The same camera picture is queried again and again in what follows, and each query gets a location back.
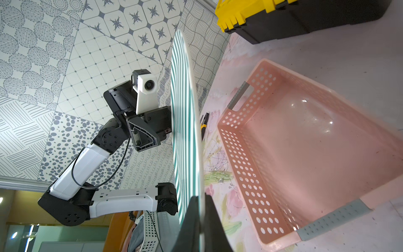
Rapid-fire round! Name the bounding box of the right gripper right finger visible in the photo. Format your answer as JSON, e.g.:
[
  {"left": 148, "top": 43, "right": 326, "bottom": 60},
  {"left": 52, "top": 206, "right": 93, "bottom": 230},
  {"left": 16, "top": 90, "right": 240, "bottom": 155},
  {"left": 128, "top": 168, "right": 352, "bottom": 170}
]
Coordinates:
[{"left": 204, "top": 194, "right": 233, "bottom": 252}]

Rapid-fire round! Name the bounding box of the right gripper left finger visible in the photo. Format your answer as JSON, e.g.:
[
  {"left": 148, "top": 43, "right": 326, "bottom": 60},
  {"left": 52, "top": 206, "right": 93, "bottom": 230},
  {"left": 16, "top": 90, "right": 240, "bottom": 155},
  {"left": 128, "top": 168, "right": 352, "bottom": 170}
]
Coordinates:
[{"left": 176, "top": 196, "right": 200, "bottom": 252}]

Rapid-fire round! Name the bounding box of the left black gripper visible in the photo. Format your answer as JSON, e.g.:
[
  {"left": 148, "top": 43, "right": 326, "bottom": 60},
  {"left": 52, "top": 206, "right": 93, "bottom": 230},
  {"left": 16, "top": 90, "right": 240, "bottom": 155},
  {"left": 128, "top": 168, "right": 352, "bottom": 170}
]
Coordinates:
[{"left": 127, "top": 106, "right": 172, "bottom": 152}]

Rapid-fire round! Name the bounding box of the green striped plate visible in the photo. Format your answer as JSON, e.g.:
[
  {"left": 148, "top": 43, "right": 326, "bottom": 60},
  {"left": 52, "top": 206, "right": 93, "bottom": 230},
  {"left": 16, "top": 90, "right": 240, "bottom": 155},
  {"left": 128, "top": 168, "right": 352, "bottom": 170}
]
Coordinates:
[{"left": 170, "top": 29, "right": 206, "bottom": 227}]

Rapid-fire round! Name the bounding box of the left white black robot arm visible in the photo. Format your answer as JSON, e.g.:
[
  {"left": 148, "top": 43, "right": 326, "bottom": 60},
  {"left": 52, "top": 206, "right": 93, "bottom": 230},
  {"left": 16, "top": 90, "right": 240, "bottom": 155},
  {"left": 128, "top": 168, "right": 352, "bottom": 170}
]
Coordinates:
[{"left": 38, "top": 80, "right": 178, "bottom": 226}]

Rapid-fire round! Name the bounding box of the pink plastic basket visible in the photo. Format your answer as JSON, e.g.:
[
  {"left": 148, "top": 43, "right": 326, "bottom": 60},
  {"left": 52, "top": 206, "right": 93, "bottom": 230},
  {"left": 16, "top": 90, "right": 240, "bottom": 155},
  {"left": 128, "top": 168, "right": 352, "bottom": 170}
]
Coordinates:
[{"left": 217, "top": 59, "right": 403, "bottom": 252}]

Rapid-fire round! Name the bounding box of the yellow black toolbox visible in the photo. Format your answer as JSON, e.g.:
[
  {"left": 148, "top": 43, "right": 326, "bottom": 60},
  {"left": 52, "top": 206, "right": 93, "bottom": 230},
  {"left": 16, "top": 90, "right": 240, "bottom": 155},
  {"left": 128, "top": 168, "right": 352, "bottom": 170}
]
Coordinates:
[{"left": 215, "top": 0, "right": 391, "bottom": 45}]

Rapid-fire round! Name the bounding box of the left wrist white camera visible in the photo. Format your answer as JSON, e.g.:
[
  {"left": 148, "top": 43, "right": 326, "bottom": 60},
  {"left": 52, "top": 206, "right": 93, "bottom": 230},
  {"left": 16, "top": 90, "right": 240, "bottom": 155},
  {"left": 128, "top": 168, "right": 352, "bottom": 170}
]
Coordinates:
[{"left": 132, "top": 69, "right": 159, "bottom": 114}]

